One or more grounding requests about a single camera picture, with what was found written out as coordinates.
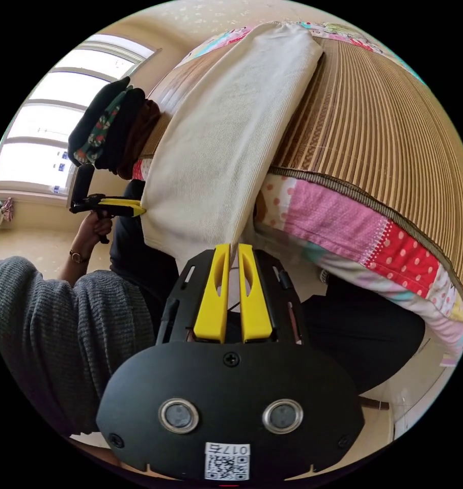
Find bed with woven mat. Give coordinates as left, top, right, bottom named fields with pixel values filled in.
left=131, top=19, right=463, bottom=368

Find person's left forearm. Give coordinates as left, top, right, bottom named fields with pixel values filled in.
left=58, top=248, right=91, bottom=286

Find person's left hand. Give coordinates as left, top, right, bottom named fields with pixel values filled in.
left=75, top=211, right=114, bottom=256

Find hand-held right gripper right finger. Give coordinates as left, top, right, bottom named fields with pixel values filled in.
left=238, top=243, right=275, bottom=343

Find window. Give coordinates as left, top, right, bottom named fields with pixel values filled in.
left=0, top=33, right=157, bottom=196

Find white pants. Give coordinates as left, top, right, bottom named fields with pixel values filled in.
left=139, top=22, right=324, bottom=261

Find person's body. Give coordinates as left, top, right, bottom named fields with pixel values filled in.
left=0, top=178, right=427, bottom=440

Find pile of clothes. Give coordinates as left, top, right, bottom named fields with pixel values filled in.
left=67, top=76, right=172, bottom=181

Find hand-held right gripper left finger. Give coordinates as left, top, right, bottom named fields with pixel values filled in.
left=193, top=244, right=231, bottom=343

